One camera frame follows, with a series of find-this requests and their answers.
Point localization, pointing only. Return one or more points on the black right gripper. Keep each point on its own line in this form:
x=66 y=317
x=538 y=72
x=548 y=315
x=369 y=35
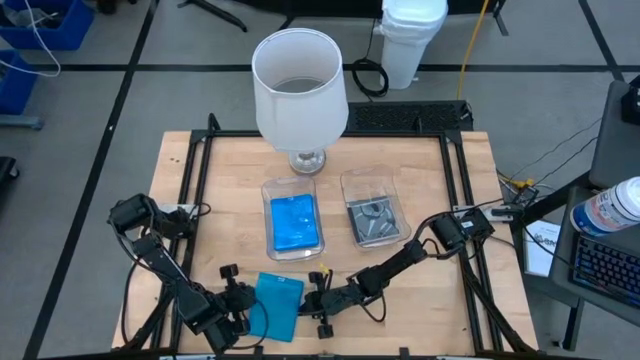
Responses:
x=322 y=302

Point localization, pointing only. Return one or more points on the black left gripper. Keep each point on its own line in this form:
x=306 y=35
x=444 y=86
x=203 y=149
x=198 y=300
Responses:
x=242 y=300

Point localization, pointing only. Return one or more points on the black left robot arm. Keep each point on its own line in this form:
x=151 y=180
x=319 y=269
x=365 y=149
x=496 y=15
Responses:
x=165 y=265

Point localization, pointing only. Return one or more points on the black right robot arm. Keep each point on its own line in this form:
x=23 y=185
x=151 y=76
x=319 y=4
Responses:
x=395 y=262

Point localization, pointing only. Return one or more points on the clear plastic bin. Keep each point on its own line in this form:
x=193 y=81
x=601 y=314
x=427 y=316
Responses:
x=292 y=186
x=370 y=182

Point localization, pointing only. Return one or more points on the white shade table lamp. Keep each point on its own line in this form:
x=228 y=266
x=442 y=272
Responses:
x=300 y=115

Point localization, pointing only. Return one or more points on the black perforated panel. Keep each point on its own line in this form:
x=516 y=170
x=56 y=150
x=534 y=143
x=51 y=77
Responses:
x=410 y=117

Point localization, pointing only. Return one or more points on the white paper sheet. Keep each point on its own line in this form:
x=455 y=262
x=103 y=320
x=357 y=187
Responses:
x=537 y=255

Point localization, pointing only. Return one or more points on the grey desk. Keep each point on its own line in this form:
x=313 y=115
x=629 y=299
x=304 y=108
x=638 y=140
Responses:
x=565 y=280

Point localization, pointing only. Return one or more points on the black chair part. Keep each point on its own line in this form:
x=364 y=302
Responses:
x=7 y=167

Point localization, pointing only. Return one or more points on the white trash can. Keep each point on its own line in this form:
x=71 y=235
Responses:
x=410 y=45

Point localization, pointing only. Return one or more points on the grey metal bar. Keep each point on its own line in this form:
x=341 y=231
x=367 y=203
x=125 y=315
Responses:
x=20 y=122

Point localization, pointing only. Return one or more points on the black keyboard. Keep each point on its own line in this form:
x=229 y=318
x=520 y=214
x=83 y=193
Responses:
x=605 y=265

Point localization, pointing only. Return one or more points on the black tripod leg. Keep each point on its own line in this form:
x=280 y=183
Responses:
x=215 y=12

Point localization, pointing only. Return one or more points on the blue storage crate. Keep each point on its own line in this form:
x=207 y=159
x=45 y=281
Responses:
x=75 y=30
x=17 y=90

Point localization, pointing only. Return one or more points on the white wipes canister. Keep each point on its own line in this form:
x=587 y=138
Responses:
x=610 y=207

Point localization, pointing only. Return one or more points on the grey side table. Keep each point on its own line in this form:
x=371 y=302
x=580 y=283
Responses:
x=615 y=150

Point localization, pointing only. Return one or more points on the black stand leg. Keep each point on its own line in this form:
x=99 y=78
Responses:
x=501 y=20

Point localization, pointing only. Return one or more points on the black desktop device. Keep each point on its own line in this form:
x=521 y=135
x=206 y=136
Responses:
x=632 y=100

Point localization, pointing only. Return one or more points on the silver mounting bracket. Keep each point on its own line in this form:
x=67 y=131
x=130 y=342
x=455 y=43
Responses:
x=175 y=207
x=462 y=212

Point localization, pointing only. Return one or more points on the black metal table frame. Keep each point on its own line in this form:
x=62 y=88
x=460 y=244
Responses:
x=325 y=134

